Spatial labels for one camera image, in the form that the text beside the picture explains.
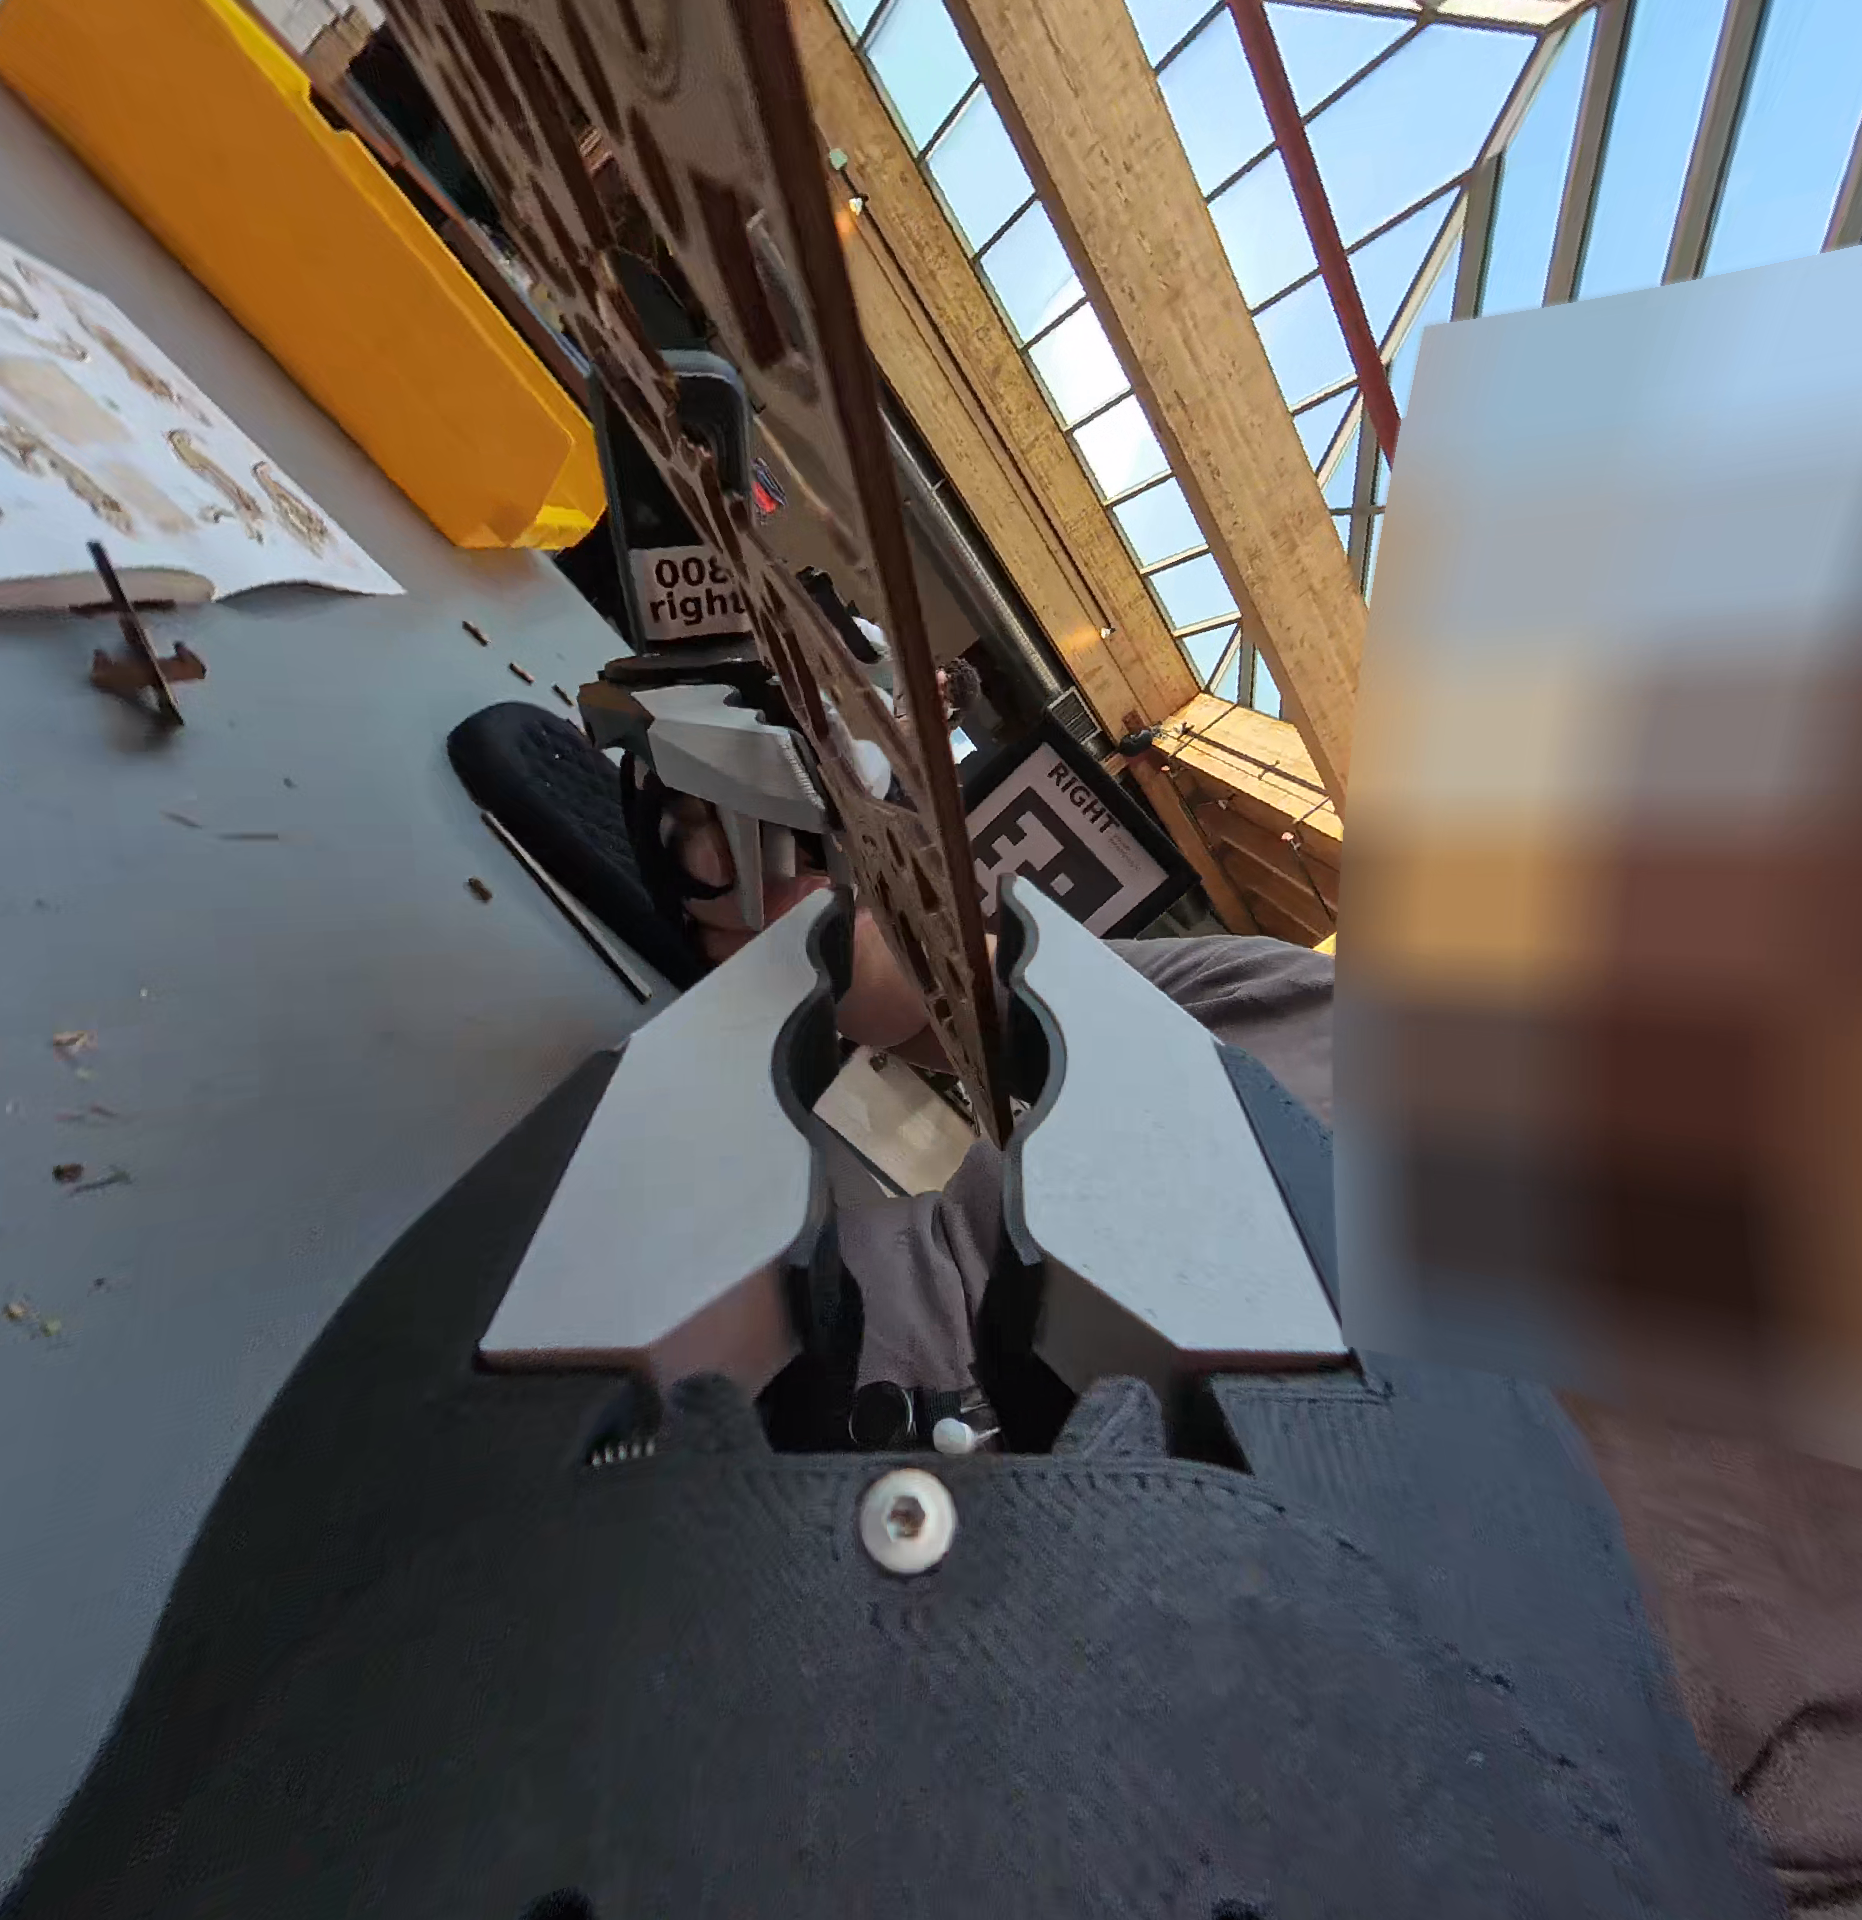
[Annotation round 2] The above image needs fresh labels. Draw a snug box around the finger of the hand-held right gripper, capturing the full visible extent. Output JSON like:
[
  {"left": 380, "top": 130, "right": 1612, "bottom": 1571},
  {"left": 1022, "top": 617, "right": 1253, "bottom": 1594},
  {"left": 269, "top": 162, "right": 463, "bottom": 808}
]
[
  {"left": 844, "top": 613, "right": 900, "bottom": 800},
  {"left": 635, "top": 681, "right": 835, "bottom": 935}
]

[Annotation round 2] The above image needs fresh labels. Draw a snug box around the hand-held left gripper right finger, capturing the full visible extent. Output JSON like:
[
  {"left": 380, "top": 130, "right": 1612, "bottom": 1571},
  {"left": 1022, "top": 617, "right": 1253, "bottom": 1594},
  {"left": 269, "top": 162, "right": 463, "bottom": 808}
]
[{"left": 1000, "top": 873, "right": 1349, "bottom": 1409}]

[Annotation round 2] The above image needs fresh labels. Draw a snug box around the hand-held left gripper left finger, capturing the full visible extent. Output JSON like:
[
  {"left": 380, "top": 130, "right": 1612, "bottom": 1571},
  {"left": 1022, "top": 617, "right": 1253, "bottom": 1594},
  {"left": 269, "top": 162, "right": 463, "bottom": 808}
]
[{"left": 478, "top": 886, "right": 859, "bottom": 1399}]

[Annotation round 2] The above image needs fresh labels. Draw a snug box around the large wooden cutout sheet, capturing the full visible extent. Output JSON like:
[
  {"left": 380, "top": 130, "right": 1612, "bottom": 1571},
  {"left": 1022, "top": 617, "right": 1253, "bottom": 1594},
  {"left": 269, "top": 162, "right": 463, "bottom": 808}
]
[{"left": 376, "top": 0, "right": 1024, "bottom": 1149}]

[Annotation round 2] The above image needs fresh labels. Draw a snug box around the small wooden model part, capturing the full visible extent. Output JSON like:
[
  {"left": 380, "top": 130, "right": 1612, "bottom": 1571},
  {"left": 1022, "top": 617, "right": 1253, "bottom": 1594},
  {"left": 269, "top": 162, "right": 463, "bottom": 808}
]
[{"left": 87, "top": 539, "right": 207, "bottom": 730}]

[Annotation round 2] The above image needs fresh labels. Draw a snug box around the person's right hand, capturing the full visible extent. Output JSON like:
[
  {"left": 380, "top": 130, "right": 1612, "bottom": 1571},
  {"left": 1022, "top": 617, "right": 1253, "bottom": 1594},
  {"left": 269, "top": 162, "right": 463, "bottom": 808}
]
[{"left": 835, "top": 900, "right": 1011, "bottom": 1076}]

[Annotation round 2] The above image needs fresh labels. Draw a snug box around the black mesh pad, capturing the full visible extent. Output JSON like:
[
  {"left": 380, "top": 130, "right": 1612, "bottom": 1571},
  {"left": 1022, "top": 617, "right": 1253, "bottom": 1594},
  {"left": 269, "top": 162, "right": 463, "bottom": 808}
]
[{"left": 449, "top": 701, "right": 701, "bottom": 996}]

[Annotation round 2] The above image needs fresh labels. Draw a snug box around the framed black white tag sign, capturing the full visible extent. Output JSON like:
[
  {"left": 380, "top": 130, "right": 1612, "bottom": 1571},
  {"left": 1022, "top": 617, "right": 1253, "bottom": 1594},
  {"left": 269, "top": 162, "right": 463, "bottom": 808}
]
[{"left": 961, "top": 733, "right": 1201, "bottom": 945}]

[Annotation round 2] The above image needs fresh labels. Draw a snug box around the pale card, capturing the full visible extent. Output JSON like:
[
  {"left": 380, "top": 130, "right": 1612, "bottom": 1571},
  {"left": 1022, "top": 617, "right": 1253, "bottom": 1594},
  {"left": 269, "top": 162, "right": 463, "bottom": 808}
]
[{"left": 812, "top": 1046, "right": 982, "bottom": 1197}]

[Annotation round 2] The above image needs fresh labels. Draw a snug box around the person's grey shirt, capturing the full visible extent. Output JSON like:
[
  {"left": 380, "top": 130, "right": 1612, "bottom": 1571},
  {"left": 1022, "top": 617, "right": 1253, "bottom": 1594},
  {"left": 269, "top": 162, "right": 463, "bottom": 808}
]
[{"left": 833, "top": 1137, "right": 1862, "bottom": 1920}]

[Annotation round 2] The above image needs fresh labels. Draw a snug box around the yellow plastic bin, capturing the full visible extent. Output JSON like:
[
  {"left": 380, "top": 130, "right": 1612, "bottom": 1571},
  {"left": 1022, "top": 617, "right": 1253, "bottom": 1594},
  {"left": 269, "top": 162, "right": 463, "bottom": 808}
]
[{"left": 0, "top": 0, "right": 610, "bottom": 548}]

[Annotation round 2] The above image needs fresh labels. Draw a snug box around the white instruction booklet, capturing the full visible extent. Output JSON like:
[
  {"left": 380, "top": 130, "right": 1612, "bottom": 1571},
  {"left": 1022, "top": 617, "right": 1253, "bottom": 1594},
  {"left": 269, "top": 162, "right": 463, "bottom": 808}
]
[{"left": 0, "top": 225, "right": 406, "bottom": 617}]

